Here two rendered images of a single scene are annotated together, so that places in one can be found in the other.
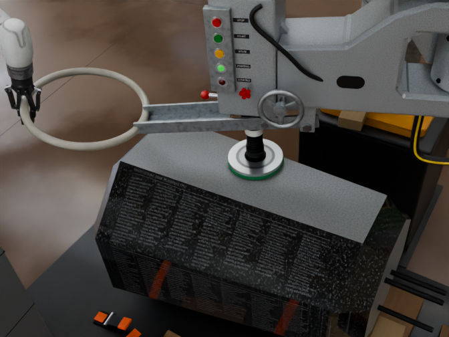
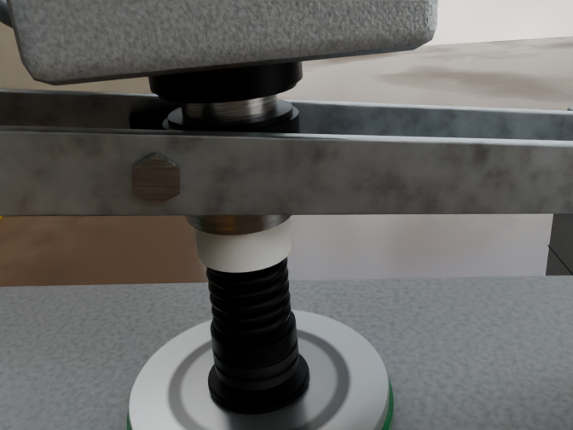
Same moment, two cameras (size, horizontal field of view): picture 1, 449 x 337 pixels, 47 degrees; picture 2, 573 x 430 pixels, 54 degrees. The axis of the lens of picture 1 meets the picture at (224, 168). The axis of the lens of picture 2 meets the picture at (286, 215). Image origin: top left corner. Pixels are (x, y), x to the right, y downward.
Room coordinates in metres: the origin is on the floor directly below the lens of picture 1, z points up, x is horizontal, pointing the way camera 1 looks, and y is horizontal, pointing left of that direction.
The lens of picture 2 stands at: (1.84, -0.26, 1.17)
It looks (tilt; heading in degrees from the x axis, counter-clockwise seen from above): 23 degrees down; 154
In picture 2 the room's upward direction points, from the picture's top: 4 degrees counter-clockwise
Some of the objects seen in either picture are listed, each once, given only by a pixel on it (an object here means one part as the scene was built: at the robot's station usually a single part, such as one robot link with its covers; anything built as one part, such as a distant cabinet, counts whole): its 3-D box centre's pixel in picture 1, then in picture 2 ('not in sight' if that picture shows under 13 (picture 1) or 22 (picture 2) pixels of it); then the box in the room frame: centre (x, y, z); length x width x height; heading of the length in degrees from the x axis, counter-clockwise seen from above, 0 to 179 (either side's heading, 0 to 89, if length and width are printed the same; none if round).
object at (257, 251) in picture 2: (254, 127); (242, 228); (1.49, -0.12, 1.00); 0.07 x 0.07 x 0.04
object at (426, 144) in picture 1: (375, 156); not in sight; (1.95, -0.78, 0.37); 0.66 x 0.66 x 0.74; 54
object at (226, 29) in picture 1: (220, 51); not in sight; (1.40, -0.02, 1.38); 0.08 x 0.03 x 0.28; 73
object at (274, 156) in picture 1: (255, 156); (259, 385); (1.49, -0.12, 0.85); 0.21 x 0.21 x 0.01
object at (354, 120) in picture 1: (355, 110); not in sight; (1.78, -0.59, 0.81); 0.20 x 0.10 x 0.05; 152
